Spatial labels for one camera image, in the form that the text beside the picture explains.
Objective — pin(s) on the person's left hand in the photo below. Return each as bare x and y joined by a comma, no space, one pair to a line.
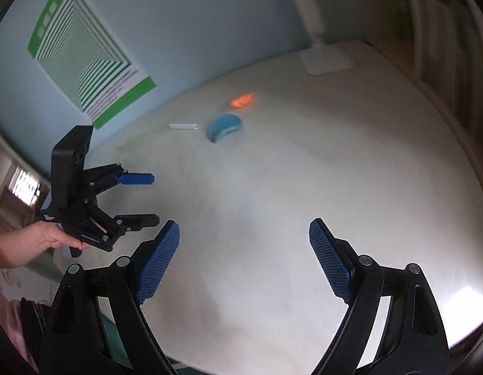
52,238

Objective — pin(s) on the patterned grey teal mattress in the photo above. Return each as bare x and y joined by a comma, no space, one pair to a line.
14,281

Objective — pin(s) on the white desk lamp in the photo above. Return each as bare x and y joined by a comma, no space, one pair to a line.
327,60

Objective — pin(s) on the window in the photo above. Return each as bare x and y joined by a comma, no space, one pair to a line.
26,185

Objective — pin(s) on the green striped wall poster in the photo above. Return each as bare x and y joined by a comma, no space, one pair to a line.
81,47

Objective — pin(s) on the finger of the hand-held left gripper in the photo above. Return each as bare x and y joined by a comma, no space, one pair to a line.
136,179
141,220

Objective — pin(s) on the person's left forearm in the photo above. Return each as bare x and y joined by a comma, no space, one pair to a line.
12,248

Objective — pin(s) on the white round table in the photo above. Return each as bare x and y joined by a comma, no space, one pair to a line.
284,183

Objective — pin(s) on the person's left leg green pants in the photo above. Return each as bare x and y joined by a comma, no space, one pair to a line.
110,336

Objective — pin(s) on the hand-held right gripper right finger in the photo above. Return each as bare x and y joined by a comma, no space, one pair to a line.
331,261

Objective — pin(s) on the light wooden bookshelf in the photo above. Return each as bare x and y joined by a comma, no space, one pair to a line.
448,47

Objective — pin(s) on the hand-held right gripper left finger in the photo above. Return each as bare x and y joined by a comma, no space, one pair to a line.
159,265

